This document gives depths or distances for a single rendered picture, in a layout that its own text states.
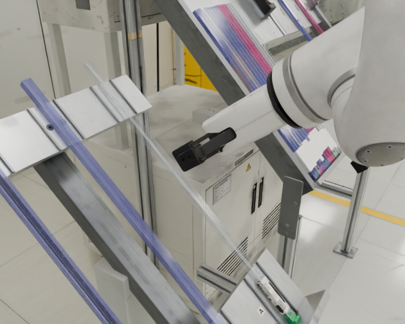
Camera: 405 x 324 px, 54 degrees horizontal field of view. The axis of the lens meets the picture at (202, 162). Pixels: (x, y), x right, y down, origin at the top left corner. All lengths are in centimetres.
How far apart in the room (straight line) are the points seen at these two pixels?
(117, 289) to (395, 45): 47
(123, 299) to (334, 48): 44
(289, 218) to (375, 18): 73
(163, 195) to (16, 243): 98
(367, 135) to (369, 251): 166
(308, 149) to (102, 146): 71
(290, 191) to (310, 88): 55
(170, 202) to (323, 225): 100
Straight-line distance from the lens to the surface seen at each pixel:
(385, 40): 30
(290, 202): 95
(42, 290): 179
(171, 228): 133
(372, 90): 31
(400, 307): 179
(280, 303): 64
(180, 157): 51
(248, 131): 45
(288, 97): 42
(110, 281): 61
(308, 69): 41
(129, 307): 63
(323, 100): 41
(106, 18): 120
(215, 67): 98
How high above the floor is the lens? 122
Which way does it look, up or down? 29 degrees down
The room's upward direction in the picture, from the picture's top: straight up
